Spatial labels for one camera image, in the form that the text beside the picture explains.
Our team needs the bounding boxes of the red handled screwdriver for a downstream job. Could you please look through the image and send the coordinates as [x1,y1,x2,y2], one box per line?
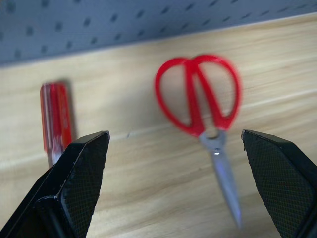
[39,79,78,170]

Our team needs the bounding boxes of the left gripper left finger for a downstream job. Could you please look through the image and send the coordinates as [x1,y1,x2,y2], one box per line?
[0,130,111,238]

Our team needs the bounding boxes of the red handled scissors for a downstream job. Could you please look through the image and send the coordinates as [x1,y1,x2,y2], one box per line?
[154,53,245,229]

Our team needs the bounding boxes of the dark grey perforated pegboard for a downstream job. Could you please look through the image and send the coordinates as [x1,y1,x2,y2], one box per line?
[0,0,317,68]

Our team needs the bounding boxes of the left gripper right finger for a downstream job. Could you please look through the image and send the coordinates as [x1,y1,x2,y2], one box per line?
[241,128,317,238]

